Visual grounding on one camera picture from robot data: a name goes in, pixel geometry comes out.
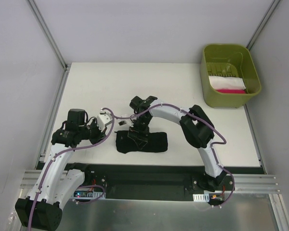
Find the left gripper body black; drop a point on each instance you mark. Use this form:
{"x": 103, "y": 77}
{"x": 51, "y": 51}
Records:
{"x": 96, "y": 134}

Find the right white cable duct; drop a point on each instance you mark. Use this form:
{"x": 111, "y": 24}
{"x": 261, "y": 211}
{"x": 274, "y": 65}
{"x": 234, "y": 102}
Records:
{"x": 201, "y": 198}

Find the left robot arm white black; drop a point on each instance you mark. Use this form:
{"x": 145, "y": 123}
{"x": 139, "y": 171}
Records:
{"x": 43, "y": 206}

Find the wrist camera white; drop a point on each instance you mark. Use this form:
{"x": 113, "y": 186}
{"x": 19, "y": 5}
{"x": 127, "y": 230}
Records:
{"x": 103, "y": 120}
{"x": 128, "y": 121}

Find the right vertical aluminium post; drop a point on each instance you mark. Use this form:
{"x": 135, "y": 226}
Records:
{"x": 263, "y": 22}

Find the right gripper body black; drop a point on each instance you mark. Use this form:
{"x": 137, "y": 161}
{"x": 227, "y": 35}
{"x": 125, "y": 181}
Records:
{"x": 138, "y": 130}

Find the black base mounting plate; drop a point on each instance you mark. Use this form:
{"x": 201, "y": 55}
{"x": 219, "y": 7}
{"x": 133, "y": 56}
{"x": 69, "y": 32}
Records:
{"x": 139, "y": 192}

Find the olive green plastic bin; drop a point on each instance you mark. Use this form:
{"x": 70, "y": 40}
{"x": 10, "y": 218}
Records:
{"x": 228, "y": 60}

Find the aluminium frame rail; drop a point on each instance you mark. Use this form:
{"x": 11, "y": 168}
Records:
{"x": 190, "y": 179}

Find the vertical aluminium post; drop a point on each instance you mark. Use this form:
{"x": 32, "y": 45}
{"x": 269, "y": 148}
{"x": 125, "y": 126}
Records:
{"x": 263, "y": 22}
{"x": 47, "y": 33}

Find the white slotted cable duct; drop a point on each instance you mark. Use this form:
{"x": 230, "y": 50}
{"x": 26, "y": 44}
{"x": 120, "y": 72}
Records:
{"x": 83, "y": 194}

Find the left vertical aluminium post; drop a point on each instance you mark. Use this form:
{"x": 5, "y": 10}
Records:
{"x": 47, "y": 33}

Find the pink rolled t shirt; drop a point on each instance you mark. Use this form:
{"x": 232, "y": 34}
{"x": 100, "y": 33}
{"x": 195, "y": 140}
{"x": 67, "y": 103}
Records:
{"x": 227, "y": 91}

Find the black t shirt blue logo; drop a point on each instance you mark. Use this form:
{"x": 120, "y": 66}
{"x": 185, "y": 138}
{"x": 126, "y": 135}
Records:
{"x": 153, "y": 143}

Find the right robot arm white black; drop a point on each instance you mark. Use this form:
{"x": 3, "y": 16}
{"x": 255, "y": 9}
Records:
{"x": 198, "y": 131}

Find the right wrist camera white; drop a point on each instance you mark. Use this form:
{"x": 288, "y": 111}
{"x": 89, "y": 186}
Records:
{"x": 128, "y": 121}

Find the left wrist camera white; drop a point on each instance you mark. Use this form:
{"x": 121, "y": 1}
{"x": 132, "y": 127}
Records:
{"x": 103, "y": 120}

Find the white rolled t shirt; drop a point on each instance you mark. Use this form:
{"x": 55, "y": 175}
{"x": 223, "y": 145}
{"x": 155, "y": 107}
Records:
{"x": 227, "y": 83}

